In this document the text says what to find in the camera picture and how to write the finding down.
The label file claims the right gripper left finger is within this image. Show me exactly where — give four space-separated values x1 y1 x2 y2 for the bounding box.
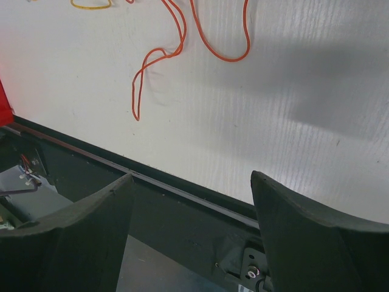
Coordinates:
1 174 134 291

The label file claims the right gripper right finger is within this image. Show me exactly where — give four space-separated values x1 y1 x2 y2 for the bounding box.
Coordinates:
250 171 388 291

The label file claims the wire bundle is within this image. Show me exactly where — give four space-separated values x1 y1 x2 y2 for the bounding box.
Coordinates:
27 0 134 10

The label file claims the red plastic bin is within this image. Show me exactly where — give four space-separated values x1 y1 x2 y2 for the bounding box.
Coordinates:
0 82 14 127

